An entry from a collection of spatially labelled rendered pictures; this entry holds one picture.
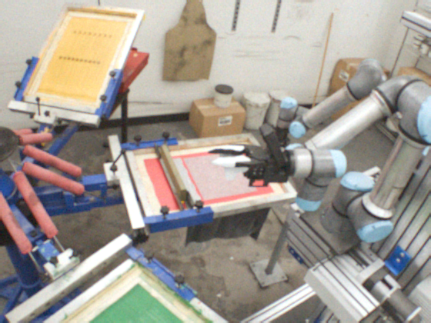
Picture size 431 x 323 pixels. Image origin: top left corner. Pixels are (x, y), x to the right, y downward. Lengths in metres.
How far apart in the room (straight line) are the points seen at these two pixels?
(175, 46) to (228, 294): 2.34
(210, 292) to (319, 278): 1.36
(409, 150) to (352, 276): 0.56
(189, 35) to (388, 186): 2.89
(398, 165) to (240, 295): 1.79
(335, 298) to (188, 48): 2.95
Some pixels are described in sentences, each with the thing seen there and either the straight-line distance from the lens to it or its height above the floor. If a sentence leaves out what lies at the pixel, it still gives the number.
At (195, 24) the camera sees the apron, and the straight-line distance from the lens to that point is 3.66.
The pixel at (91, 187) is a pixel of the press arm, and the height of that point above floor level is 1.02.
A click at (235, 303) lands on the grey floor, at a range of 2.59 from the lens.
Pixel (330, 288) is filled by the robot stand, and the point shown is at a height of 1.17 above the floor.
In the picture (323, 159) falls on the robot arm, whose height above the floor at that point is 1.69.
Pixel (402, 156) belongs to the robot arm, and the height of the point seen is 1.71.
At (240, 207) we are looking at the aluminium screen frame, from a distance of 1.76.
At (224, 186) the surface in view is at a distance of 1.90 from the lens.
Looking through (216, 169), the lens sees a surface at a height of 0.96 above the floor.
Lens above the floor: 2.20
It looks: 38 degrees down
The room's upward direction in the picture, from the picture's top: 10 degrees clockwise
